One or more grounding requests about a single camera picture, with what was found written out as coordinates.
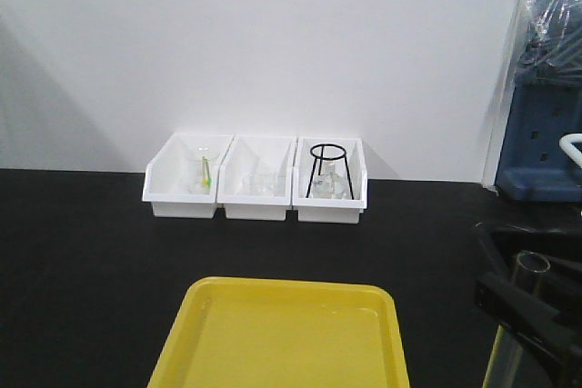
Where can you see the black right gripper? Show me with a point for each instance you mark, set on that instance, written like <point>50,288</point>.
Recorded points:
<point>552,333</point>

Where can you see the tall clear glass test tube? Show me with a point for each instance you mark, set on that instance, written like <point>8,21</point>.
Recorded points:
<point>509,363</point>

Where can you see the yellow plastic tray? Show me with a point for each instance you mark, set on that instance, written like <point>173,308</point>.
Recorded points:
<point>248,332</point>

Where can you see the white lab faucet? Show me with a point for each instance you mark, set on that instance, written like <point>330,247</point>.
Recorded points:
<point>568,144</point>

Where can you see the blue pegboard drying rack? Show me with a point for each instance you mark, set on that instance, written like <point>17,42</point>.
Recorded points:
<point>532,167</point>

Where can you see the clear glass conical flask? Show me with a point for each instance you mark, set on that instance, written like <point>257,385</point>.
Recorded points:
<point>328,184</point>

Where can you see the right white storage bin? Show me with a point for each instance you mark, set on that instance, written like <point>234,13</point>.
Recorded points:
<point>329,211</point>

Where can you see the white storage bin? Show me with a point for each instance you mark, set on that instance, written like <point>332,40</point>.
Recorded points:
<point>329,211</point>
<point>165,177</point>
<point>250,154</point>

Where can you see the clear plastic bag of pegs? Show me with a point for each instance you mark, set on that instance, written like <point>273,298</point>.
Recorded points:
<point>552,52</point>

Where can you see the middle white storage bin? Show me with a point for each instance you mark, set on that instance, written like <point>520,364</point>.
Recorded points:
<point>250,154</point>

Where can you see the clear glass beaker front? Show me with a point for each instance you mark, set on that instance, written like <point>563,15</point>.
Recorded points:
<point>259,184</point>

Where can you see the green yellow stirrer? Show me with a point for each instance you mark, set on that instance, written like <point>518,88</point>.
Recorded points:
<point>206,179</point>

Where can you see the clear glass beaker with stirrers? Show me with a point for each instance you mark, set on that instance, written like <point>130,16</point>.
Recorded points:
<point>199,177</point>

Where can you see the left white storage bin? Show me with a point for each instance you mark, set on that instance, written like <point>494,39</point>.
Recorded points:
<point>165,177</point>

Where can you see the black wire tripod stand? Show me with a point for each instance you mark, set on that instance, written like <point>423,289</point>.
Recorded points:
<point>330,152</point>

